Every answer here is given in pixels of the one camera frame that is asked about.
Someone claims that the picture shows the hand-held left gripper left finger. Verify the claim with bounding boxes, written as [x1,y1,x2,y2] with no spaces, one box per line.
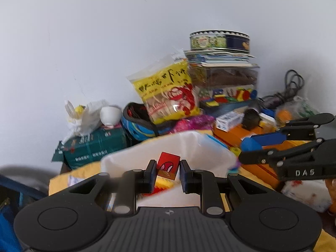
[67,160,158,215]

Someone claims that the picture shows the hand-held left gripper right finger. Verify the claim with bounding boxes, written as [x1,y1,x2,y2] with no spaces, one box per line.
[180,160,269,217]

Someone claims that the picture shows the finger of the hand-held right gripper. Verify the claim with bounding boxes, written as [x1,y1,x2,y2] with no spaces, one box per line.
[251,113,336,147]
[238,138,326,168]

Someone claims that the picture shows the red printed toy block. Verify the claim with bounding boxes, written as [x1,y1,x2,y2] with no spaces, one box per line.
[157,152,181,181]

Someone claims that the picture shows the white plastic storage bin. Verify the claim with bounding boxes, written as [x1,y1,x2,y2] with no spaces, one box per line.
[100,131,239,208]

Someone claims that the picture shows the small black object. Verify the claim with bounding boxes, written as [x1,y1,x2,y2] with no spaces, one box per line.
[241,108,261,131]

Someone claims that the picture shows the orange box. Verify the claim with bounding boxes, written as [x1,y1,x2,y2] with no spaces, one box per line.
[213,124,317,190]

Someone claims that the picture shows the clear bag with orange ball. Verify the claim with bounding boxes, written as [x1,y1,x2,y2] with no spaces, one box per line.
[275,96,319,127]

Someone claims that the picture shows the small white blue box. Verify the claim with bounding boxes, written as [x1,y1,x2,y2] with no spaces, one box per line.
[215,110,245,132]

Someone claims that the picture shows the pink foil bag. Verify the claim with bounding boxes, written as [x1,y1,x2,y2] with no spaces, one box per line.
[171,114,216,135]

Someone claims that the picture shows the toy box with coloured shapes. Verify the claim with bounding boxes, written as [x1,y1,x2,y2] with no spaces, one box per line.
[198,84,259,109]

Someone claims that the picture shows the green carton box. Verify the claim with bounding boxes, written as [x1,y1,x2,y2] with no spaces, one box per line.
[51,125,130,170]

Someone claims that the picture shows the yellow blanket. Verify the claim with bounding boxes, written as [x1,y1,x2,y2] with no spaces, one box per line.
[49,129,336,252]

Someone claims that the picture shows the white bowl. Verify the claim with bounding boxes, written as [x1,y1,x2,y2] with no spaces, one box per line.
[99,105,123,127]

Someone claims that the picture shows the clear plastic container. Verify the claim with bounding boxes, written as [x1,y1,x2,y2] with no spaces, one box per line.
[187,64,261,89]

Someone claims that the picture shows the yellow snack bag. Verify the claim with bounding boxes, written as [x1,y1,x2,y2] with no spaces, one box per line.
[126,54,202,125]

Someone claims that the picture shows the white plastic bag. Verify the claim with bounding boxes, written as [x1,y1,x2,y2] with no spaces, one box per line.
[64,99,109,137]

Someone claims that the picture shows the stack of booklets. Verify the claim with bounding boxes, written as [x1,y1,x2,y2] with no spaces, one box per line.
[184,48,260,68]

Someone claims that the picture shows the round blue cookie tin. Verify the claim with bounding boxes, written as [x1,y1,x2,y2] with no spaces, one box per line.
[189,29,251,52]

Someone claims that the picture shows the dark blue fabric bag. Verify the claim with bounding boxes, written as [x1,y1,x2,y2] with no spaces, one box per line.
[0,175,48,252]

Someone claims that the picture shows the rainbow stacking ring toy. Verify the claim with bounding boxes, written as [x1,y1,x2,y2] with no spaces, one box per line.
[227,159,241,175]

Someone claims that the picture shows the black cables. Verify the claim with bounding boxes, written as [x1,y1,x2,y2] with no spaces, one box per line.
[259,70,305,109]

